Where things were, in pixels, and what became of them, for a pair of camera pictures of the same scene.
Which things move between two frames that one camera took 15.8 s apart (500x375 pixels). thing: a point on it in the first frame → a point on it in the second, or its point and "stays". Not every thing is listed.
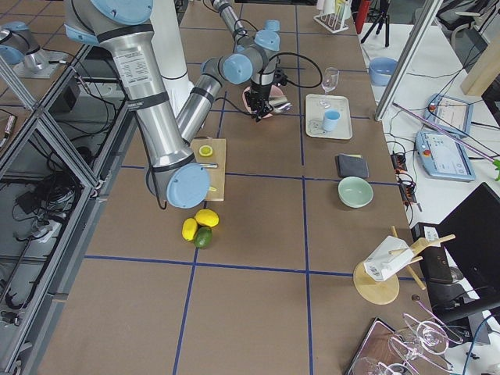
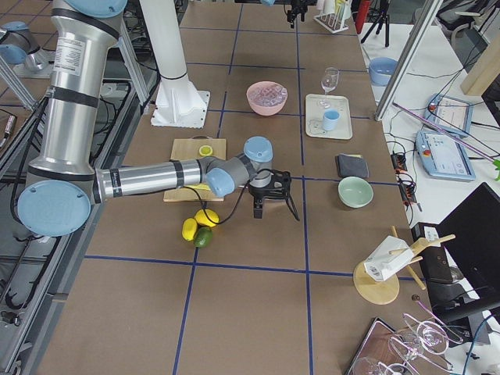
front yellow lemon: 189,229 stays
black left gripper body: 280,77 → 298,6
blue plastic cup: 330,119 stays
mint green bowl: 355,191 stays
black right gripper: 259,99 → 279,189
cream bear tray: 315,106 stays
